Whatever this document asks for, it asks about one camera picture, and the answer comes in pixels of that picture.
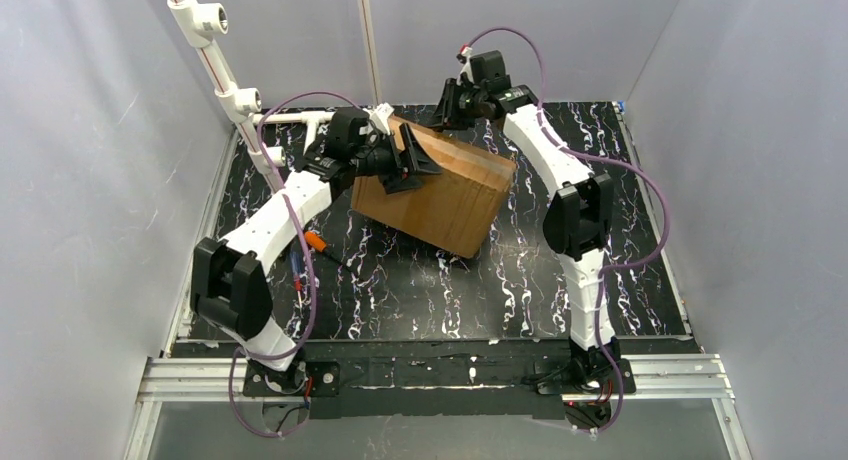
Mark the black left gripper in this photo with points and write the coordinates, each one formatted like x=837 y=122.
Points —
x=403 y=163

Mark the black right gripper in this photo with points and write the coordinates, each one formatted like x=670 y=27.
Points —
x=457 y=101

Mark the brown cardboard express box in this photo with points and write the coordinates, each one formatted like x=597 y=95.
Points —
x=453 y=210

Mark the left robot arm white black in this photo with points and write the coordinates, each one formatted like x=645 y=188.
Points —
x=229 y=286

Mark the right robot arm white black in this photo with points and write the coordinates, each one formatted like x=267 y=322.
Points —
x=577 y=223

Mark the blue red small screwdriver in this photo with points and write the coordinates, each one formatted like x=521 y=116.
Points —
x=298 y=275

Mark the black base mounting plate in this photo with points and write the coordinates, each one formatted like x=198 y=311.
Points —
x=429 y=378

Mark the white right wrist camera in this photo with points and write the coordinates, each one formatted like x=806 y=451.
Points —
x=466 y=75

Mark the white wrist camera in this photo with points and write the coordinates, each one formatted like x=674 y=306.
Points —
x=379 y=116
x=466 y=75

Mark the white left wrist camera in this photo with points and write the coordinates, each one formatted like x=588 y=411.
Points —
x=379 y=116

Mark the orange handled screwdriver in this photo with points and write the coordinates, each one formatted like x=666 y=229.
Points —
x=319 y=245

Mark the white pvc pipe frame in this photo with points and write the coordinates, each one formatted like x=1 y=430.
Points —
x=270 y=50

